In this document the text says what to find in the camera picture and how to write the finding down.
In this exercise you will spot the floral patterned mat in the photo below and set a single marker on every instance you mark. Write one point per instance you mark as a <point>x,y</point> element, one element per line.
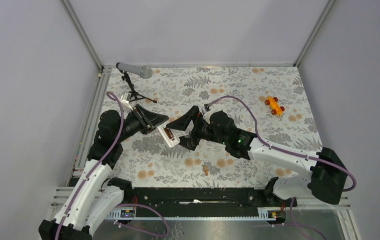
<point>241,93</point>

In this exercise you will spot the grey microphone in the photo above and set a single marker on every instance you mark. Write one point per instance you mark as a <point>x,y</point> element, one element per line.
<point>144,72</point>

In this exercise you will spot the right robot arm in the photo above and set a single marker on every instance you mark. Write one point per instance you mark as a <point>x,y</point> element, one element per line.
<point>321,174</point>

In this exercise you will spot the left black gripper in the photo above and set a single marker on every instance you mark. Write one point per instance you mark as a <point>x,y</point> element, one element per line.
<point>148,120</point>

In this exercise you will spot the white remote control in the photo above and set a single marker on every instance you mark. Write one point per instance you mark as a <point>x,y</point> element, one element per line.
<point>169,136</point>

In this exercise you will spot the orange toy car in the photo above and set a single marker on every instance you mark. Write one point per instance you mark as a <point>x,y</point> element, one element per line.
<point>276,108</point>

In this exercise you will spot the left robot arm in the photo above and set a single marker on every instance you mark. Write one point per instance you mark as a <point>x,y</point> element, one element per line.
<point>82,213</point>

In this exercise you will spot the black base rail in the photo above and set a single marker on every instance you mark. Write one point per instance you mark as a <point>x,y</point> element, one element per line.
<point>182,202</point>

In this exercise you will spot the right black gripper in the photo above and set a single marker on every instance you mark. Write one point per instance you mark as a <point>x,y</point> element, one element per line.
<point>191,140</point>

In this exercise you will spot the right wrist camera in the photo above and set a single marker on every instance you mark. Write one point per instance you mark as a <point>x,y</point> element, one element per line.
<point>206,111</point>

